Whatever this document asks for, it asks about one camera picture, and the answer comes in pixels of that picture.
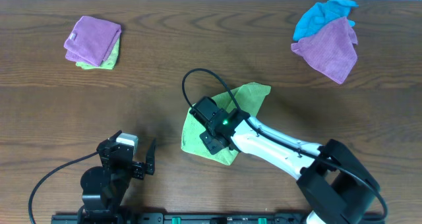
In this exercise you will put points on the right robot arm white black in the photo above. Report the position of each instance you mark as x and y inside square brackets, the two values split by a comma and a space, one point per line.
[335, 183]

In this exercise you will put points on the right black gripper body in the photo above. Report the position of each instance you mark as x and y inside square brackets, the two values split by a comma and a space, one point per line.
[206, 140]

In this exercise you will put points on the folded green cloth under purple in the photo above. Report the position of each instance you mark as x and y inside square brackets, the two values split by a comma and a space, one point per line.
[108, 64]

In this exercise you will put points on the crumpled blue cloth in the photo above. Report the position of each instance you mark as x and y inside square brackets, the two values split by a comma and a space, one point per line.
[319, 15]

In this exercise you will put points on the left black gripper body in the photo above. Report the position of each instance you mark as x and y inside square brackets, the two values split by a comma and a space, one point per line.
[132, 167]

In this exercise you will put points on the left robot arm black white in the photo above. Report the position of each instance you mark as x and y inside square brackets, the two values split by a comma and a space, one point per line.
[104, 186]

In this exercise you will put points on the green microfiber cloth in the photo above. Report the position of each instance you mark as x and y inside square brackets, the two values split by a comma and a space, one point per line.
[250, 98]

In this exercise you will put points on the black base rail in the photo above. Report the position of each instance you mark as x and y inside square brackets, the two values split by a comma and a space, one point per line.
[159, 218]

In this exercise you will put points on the crumpled purple cloth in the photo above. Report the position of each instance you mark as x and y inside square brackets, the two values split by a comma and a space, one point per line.
[331, 50]

